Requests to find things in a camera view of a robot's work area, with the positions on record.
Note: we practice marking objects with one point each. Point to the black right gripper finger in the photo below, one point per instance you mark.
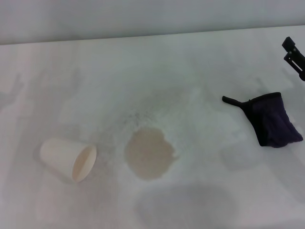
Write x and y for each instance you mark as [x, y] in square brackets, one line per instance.
[294, 60]

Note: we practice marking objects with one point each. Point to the purple rag with black edge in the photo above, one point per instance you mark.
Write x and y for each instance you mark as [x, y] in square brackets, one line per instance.
[274, 119]

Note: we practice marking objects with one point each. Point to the white paper cup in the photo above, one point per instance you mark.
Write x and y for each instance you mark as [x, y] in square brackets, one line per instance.
[59, 155]

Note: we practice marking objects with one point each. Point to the brown water stain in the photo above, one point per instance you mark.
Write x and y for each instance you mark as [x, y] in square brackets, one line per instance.
[149, 155]

